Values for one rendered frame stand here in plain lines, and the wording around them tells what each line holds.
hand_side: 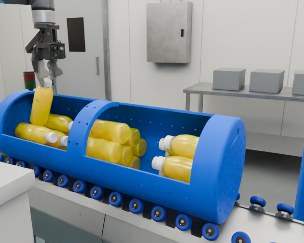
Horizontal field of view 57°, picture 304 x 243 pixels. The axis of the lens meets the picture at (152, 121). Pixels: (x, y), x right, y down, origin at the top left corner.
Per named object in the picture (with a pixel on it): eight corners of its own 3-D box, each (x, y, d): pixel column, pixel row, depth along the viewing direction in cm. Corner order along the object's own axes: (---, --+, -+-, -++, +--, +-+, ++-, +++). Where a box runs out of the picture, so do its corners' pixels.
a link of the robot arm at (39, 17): (26, 10, 94) (46, 13, 101) (28, 25, 96) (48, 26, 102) (41, 9, 91) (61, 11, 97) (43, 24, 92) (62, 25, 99)
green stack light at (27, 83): (29, 89, 162) (28, 81, 161) (22, 88, 165) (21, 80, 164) (38, 87, 168) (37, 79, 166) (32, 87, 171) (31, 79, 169)
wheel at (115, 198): (123, 195, 84) (126, 197, 85) (113, 187, 86) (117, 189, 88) (114, 209, 83) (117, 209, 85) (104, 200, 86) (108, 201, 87)
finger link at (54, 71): (62, 86, 102) (56, 60, 99) (50, 85, 105) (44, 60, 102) (68, 83, 105) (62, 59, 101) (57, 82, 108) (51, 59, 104)
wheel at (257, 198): (265, 203, 81) (266, 197, 82) (248, 199, 83) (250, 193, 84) (265, 209, 84) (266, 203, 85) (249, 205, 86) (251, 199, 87)
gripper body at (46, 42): (49, 61, 94) (45, 23, 91) (32, 60, 98) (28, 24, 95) (66, 60, 101) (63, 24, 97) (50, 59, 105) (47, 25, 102)
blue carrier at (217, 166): (215, 249, 70) (216, 149, 58) (3, 170, 112) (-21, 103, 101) (244, 184, 91) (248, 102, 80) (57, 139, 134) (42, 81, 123)
